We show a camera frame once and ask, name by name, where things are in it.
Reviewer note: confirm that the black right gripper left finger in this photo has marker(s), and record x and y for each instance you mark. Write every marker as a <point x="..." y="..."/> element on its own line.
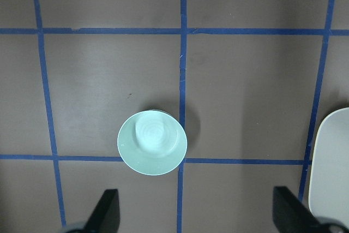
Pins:
<point x="106" y="215"/>

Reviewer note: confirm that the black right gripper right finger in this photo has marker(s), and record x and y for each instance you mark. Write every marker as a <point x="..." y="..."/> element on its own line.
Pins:
<point x="290" y="215"/>

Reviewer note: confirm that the cream white toaster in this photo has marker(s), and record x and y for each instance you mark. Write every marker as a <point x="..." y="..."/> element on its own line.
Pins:
<point x="328" y="189"/>

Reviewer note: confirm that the mint green bowl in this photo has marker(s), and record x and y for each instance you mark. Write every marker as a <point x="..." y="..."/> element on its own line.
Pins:
<point x="152" y="142"/>

